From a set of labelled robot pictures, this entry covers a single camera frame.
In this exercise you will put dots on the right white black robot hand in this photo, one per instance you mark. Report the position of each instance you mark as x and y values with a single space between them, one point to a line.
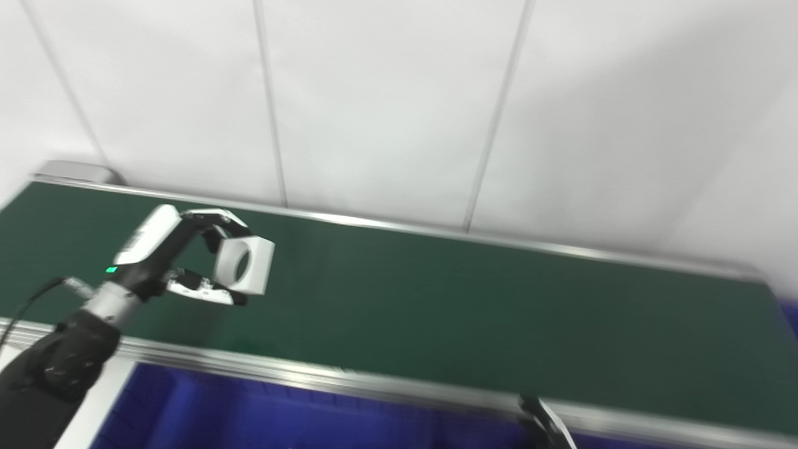
545 427

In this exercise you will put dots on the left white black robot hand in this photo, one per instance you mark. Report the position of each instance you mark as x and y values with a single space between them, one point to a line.
153 249

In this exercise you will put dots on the white square part round hole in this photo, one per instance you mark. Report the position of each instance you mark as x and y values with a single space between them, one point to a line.
259 268

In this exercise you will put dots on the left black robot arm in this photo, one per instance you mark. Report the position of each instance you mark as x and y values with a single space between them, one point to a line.
50 374

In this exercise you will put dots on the grey conveyor end cover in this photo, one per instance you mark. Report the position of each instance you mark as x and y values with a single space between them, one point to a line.
75 171

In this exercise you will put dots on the blue plastic bin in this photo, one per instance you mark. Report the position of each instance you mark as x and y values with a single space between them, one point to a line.
792 321
280 418

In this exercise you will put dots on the green conveyor belt aluminium frame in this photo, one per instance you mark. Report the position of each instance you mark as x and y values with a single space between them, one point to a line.
436 299

